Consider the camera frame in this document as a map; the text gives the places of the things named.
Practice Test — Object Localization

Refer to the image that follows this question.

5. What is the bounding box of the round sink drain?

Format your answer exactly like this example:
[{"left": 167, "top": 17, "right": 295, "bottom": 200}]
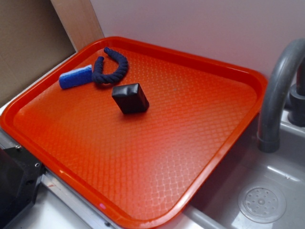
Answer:
[{"left": 238, "top": 185, "right": 286, "bottom": 224}]

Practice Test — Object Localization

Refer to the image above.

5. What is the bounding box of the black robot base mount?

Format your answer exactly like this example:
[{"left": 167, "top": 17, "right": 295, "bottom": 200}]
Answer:
[{"left": 0, "top": 147, "right": 44, "bottom": 229}]

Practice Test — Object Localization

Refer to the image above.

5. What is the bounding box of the light wooden board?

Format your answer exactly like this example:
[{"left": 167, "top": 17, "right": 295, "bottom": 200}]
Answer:
[{"left": 51, "top": 0, "right": 104, "bottom": 52}]

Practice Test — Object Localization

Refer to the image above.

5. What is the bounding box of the blue sponge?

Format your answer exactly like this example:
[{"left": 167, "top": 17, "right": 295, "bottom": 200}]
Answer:
[{"left": 59, "top": 64, "right": 92, "bottom": 89}]

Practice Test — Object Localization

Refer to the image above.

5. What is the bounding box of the black rectangular block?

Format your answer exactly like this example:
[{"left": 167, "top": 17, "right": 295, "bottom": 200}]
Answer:
[{"left": 112, "top": 83, "right": 150, "bottom": 115}]

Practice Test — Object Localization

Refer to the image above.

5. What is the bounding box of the dark grey faucet handle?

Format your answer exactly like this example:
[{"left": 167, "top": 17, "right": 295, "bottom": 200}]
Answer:
[{"left": 288, "top": 59, "right": 305, "bottom": 127}]

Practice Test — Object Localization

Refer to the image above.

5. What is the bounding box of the grey faucet spout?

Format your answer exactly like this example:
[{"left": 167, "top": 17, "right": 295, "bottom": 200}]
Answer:
[{"left": 257, "top": 38, "right": 305, "bottom": 153}]

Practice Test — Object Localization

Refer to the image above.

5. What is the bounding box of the brown cardboard panel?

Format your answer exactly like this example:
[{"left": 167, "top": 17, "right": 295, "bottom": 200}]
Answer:
[{"left": 0, "top": 0, "right": 75, "bottom": 105}]

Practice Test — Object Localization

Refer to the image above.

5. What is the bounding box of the dark blue rope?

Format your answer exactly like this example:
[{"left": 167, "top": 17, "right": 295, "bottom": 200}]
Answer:
[{"left": 91, "top": 47, "right": 129, "bottom": 84}]

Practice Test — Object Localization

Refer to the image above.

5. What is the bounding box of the orange plastic tray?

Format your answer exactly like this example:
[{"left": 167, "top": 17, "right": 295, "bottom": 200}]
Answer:
[{"left": 0, "top": 37, "right": 267, "bottom": 229}]

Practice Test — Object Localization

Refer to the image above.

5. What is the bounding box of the grey plastic sink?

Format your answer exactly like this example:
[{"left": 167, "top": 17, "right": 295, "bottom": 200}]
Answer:
[{"left": 189, "top": 113, "right": 305, "bottom": 229}]

